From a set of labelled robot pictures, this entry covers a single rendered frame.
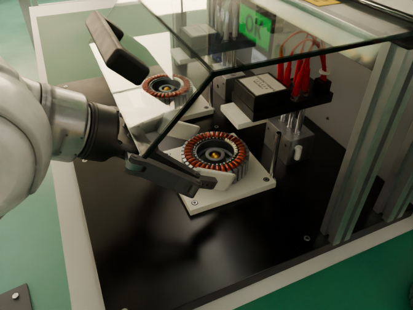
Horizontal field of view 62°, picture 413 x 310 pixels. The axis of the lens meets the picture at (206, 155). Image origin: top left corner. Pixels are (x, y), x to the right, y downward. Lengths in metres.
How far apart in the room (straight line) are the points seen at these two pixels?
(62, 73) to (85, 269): 0.63
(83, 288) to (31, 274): 1.02
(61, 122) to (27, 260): 1.18
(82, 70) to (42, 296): 0.83
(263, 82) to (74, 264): 0.38
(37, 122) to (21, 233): 1.44
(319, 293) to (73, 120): 0.37
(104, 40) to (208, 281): 0.31
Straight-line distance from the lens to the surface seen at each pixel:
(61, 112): 0.42
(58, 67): 1.07
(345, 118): 0.67
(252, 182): 0.56
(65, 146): 0.43
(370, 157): 0.42
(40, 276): 1.50
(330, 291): 0.50
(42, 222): 1.67
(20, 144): 0.22
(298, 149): 0.59
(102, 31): 0.33
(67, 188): 0.64
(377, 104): 0.39
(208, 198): 0.53
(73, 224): 0.58
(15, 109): 0.23
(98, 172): 0.62
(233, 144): 0.57
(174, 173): 0.44
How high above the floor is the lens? 1.17
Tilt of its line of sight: 39 degrees down
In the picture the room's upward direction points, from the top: straight up
